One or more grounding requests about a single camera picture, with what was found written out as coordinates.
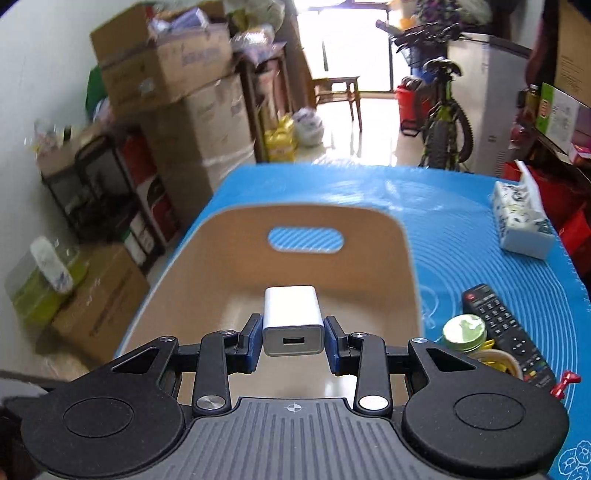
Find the green black bicycle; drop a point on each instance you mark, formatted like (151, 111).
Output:
(447, 135)

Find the yellow oil jug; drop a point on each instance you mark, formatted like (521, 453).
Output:
(281, 143)

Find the tissue box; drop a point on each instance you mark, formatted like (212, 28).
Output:
(522, 224)

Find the black remote control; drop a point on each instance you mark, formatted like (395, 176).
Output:
(509, 335)

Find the green white product box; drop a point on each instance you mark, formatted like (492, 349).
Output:
(557, 116)

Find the black metal shelf rack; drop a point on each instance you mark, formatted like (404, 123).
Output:
(108, 189)

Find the blue silicone baking mat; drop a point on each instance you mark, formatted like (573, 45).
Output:
(292, 418)

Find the wooden chair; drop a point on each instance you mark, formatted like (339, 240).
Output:
(335, 79)

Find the large stacked cardboard box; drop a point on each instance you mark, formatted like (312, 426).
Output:
(197, 142)

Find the red plastic pliers tool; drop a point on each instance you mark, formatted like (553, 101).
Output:
(568, 378)

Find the masking tape roll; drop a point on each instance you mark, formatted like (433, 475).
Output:
(517, 372)

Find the white refrigerator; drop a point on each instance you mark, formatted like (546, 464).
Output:
(493, 75)

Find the beige plastic storage bin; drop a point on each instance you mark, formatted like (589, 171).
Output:
(277, 286)

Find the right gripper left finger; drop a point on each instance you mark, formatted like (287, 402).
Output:
(218, 355)

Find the top cardboard box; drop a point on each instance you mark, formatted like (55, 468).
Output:
(150, 58)

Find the white usb charger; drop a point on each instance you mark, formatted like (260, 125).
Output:
(292, 321)

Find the white plastic bag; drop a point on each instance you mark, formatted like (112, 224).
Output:
(308, 127)

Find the floor cardboard box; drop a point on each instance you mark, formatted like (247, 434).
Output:
(96, 317)

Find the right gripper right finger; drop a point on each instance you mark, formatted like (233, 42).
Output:
(368, 358)

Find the green plastic container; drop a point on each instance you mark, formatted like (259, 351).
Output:
(44, 278)

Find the green lid jar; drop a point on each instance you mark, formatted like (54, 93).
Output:
(465, 333)

